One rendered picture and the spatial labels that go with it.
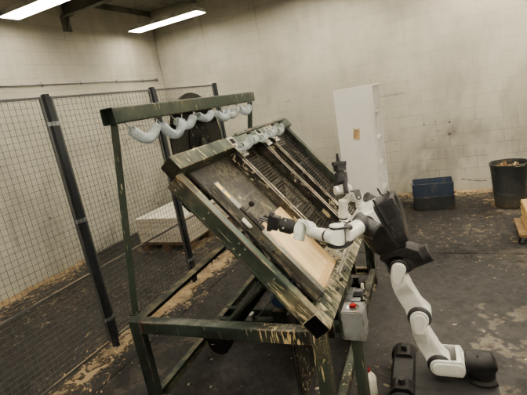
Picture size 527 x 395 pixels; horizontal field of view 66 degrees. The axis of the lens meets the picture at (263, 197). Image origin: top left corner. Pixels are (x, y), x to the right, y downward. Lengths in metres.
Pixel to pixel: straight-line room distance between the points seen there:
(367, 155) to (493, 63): 2.50
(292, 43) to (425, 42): 2.33
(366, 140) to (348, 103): 0.63
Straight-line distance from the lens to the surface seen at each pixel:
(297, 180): 3.42
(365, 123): 6.33
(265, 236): 2.51
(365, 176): 6.47
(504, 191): 6.75
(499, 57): 7.61
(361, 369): 2.52
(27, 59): 7.37
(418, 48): 7.61
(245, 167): 2.96
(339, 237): 2.15
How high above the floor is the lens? 2.09
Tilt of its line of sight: 13 degrees down
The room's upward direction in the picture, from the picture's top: 10 degrees counter-clockwise
